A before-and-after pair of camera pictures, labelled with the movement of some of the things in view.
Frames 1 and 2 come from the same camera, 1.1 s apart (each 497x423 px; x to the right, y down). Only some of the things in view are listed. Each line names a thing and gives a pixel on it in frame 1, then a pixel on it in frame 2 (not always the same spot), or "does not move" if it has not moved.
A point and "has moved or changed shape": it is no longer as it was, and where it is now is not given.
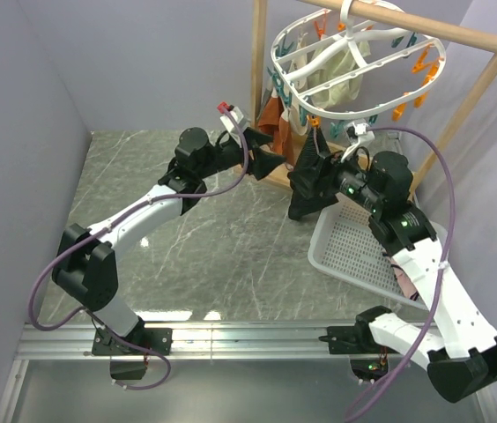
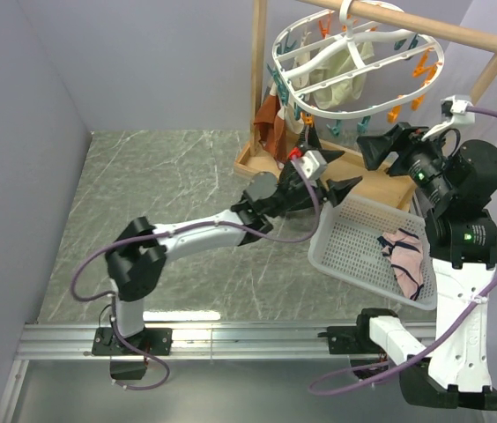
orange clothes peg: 314,121 has moved or changed shape
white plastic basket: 344,246 does not move
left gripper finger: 265,162 → 338,190
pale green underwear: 340,64 does not move
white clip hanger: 334,63 does not move
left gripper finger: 254,137 → 331,154
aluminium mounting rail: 74,340 does not move
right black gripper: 335,167 → 376,147
